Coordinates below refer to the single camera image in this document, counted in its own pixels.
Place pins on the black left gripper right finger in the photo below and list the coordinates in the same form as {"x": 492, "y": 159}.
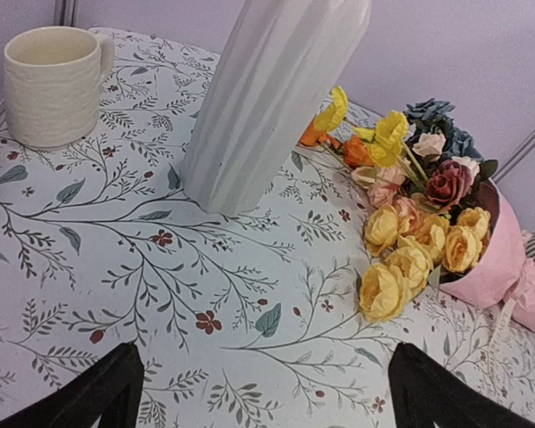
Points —
{"x": 424, "y": 394}

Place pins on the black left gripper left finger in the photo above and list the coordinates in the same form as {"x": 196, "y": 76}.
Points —
{"x": 107, "y": 394}

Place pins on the pink flower bouquet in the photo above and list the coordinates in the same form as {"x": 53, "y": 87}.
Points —
{"x": 436, "y": 214}

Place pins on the cream printed ribbon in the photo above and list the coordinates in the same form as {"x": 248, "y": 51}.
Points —
{"x": 501, "y": 339}

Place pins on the white ribbed ceramic vase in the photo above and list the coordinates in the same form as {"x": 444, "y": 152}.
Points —
{"x": 278, "y": 65}

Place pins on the floral patterned tablecloth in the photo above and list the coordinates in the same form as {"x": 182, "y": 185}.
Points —
{"x": 245, "y": 321}

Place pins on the cream ceramic mug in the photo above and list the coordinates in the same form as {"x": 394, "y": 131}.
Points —
{"x": 52, "y": 84}

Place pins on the right aluminium frame post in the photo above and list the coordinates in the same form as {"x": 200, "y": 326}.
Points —
{"x": 519, "y": 155}

